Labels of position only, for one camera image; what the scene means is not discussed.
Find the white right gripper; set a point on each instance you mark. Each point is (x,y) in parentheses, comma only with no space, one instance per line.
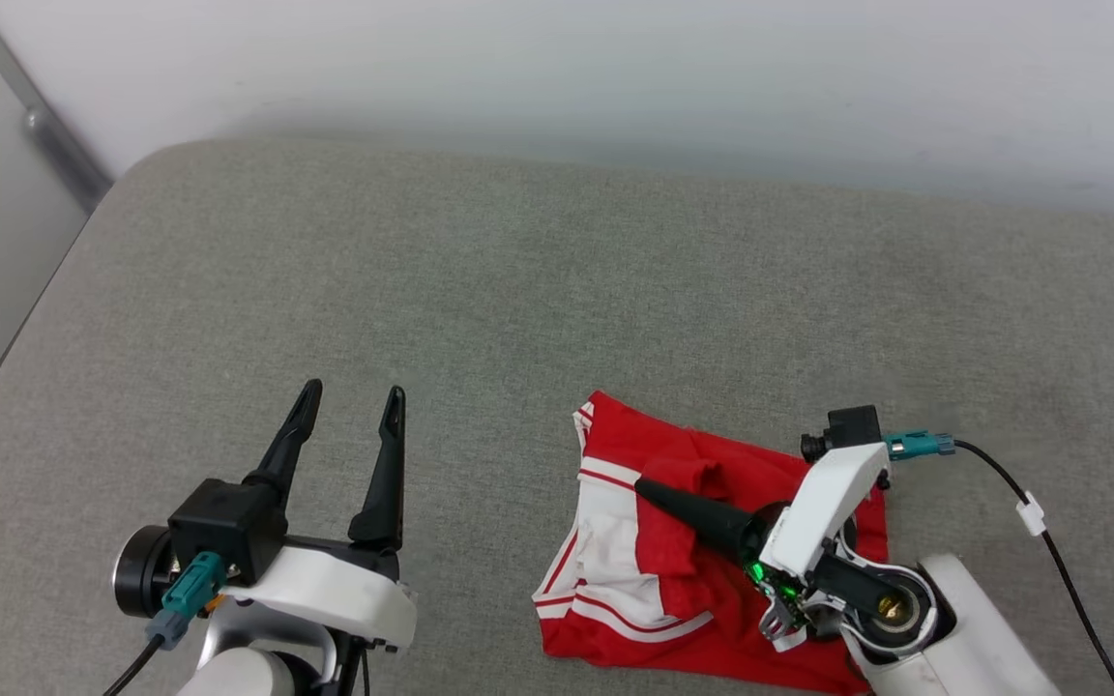
(823,512)

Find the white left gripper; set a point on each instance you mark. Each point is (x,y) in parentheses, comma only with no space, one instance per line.
(344,594)

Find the red white basketball jersey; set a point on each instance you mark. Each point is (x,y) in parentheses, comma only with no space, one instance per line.
(659,570)

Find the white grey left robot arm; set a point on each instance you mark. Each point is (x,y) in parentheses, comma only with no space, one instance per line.
(238,677)

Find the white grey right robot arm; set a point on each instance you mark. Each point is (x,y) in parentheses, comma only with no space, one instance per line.
(973,638)

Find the grey fabric sofa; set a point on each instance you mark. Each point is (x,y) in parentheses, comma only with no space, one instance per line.
(518,319)

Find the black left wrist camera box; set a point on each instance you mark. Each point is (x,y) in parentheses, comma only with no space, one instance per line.
(228,522)

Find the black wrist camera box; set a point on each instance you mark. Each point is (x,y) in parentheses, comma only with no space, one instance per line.
(228,522)
(852,425)

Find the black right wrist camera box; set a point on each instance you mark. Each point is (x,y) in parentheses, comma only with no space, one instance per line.
(852,425)

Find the teal left camera plug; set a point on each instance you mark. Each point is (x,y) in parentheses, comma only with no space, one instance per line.
(191,590)

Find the teal camera plug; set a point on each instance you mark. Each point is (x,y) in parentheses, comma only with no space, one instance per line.
(191,590)
(915,446)

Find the teal right camera plug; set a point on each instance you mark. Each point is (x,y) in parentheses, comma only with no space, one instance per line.
(915,446)

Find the grey metal rail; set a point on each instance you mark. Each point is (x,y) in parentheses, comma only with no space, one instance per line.
(59,145)

